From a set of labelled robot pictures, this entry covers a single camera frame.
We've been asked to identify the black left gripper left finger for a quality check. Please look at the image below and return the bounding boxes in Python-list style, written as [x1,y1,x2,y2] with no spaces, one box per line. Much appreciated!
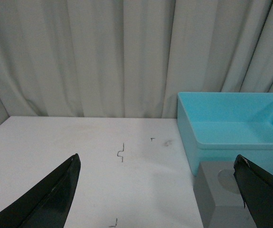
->
[0,154,80,228]

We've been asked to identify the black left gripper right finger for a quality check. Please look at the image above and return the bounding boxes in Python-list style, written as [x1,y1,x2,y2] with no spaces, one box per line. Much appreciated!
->
[234,154,273,228]

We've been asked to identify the gray block with round hole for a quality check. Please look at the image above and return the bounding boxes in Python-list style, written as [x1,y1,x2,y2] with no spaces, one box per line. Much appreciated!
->
[194,161,256,228]

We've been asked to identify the light blue plastic box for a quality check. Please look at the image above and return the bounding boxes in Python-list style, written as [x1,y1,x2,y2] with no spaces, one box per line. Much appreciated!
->
[177,92,273,175]

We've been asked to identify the white curtain backdrop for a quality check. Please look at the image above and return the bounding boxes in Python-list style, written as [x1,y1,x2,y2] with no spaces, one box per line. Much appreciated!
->
[0,0,273,125]

